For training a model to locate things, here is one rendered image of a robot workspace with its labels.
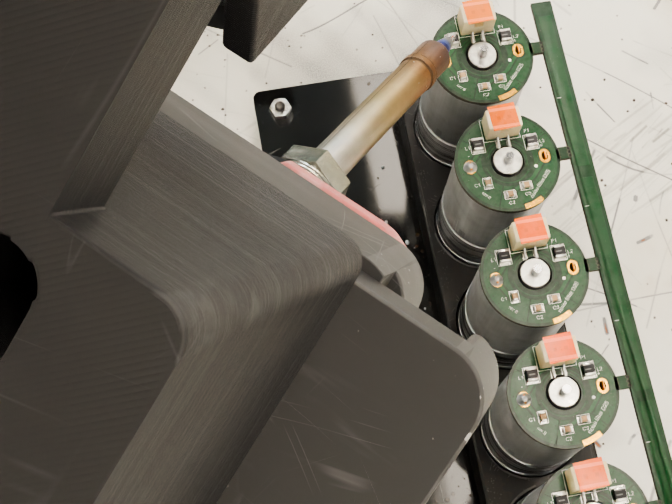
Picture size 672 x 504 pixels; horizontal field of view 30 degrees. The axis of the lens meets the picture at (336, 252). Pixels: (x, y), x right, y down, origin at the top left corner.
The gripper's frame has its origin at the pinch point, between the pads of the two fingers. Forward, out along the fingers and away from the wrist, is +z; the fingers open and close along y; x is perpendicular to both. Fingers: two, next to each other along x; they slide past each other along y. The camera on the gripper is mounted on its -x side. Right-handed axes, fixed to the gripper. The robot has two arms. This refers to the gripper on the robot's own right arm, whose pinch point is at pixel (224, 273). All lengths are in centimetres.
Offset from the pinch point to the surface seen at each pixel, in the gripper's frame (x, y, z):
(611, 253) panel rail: -3.3, -5.7, 8.1
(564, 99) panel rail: -5.7, -2.8, 9.4
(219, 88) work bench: -0.7, 6.2, 13.8
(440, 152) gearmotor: -2.8, -0.6, 11.9
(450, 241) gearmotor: -1.1, -2.2, 11.0
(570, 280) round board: -2.4, -5.2, 7.6
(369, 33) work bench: -4.3, 3.6, 15.7
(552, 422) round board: 0.3, -6.6, 6.2
